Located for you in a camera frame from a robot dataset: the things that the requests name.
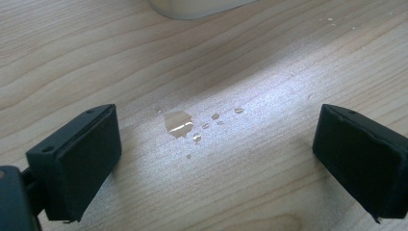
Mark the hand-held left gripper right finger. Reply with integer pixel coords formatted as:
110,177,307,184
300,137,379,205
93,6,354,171
312,103,408,224

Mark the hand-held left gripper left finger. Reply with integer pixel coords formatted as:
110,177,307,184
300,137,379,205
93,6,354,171
25,103,123,223

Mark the water puddle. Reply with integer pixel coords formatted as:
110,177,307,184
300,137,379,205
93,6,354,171
164,110,194,140

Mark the white container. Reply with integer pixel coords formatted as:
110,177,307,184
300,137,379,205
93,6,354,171
146,0,259,21

